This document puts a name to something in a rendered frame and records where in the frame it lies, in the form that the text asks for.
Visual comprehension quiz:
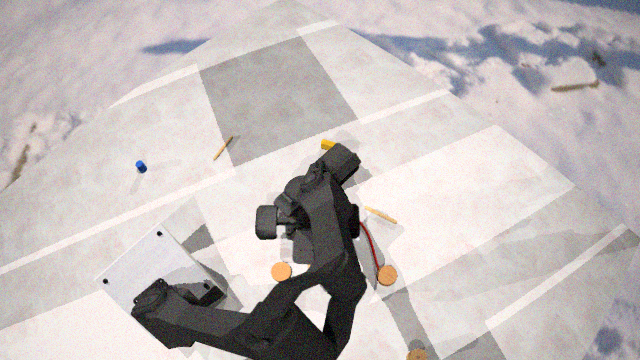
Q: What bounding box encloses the short blue cylinder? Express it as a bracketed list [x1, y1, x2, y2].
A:
[135, 161, 147, 174]

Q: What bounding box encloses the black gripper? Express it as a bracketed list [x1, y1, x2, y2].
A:
[255, 204, 360, 240]

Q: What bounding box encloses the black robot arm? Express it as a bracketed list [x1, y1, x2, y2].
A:
[130, 143, 367, 360]

